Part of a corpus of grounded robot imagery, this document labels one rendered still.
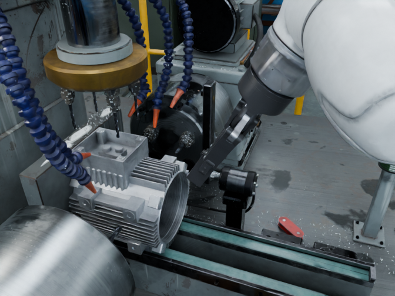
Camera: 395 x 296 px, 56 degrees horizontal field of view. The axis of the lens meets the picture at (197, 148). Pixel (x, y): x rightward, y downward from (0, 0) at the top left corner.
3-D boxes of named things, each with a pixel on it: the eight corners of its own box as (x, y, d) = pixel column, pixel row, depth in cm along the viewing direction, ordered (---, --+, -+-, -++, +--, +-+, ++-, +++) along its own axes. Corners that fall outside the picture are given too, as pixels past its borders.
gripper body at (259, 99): (259, 52, 54) (226, 98, 59) (244, 73, 47) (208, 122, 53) (301, 82, 54) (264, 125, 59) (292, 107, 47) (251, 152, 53)
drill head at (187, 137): (118, 185, 101) (106, 103, 87) (177, 118, 133) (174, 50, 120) (204, 207, 94) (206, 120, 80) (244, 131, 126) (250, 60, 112)
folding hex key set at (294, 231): (305, 239, 100) (306, 234, 99) (297, 244, 99) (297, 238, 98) (283, 219, 106) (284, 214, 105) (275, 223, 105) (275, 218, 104)
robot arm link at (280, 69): (264, 32, 43) (237, 71, 47) (328, 78, 43) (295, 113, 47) (278, 15, 50) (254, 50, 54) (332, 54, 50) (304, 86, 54)
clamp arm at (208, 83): (199, 182, 89) (199, 84, 75) (203, 175, 91) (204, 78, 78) (213, 186, 88) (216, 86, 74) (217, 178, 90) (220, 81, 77)
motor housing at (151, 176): (76, 245, 82) (59, 177, 72) (120, 193, 97) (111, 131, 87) (157, 271, 76) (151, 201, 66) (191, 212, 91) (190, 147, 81)
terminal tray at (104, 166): (76, 180, 77) (69, 151, 74) (104, 153, 86) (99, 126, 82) (126, 192, 74) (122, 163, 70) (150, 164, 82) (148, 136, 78)
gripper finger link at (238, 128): (264, 106, 52) (256, 122, 48) (244, 131, 55) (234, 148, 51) (250, 96, 52) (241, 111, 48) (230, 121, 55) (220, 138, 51)
